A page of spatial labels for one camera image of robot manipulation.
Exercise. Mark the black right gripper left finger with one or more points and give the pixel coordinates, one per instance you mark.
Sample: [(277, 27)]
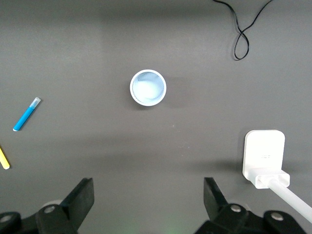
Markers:
[(73, 207)]

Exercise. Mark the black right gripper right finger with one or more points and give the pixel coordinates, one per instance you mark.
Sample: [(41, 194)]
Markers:
[(219, 209)]

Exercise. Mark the blue marker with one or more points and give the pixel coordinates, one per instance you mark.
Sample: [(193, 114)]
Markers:
[(25, 115)]

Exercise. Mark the white power adapter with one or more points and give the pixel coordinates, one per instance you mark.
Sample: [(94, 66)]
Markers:
[(264, 151)]

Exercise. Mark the yellow marker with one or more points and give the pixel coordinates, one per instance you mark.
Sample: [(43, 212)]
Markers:
[(3, 158)]

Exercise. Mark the light blue plastic cup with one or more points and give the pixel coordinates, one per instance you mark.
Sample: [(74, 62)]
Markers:
[(148, 87)]

